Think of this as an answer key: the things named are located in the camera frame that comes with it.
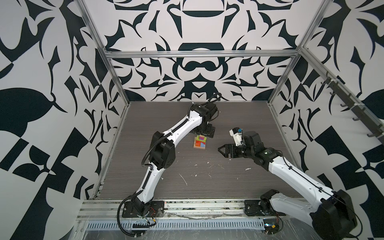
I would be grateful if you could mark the white slotted cable duct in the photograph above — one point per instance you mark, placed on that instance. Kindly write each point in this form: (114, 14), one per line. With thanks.
(200, 224)

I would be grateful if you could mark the grey wall hook rack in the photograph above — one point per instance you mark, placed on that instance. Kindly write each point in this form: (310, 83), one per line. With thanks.
(350, 102)

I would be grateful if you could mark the aluminium mounting rail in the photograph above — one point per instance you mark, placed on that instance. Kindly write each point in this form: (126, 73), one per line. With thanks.
(107, 209)

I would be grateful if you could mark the green wood block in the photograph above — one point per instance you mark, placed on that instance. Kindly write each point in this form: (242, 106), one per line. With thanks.
(200, 140)

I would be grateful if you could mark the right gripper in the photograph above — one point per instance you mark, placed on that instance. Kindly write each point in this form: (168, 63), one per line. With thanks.
(228, 146)

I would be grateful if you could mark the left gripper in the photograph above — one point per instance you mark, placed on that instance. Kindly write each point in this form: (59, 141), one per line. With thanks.
(210, 132)

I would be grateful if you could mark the aluminium cage frame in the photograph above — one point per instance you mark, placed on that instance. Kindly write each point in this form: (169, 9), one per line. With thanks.
(269, 61)

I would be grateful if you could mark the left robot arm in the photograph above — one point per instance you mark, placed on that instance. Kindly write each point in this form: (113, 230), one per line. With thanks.
(162, 151)

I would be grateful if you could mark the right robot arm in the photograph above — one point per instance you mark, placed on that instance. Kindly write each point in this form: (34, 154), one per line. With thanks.
(330, 213)

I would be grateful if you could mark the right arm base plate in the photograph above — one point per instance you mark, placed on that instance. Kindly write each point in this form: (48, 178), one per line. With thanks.
(259, 208)

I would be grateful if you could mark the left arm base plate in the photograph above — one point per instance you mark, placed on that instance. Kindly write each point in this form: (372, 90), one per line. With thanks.
(152, 209)

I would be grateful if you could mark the green lit controller board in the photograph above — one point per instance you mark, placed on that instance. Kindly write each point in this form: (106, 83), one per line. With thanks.
(273, 226)

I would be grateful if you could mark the red arch wood block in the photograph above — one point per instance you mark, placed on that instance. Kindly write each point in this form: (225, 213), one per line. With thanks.
(198, 143)

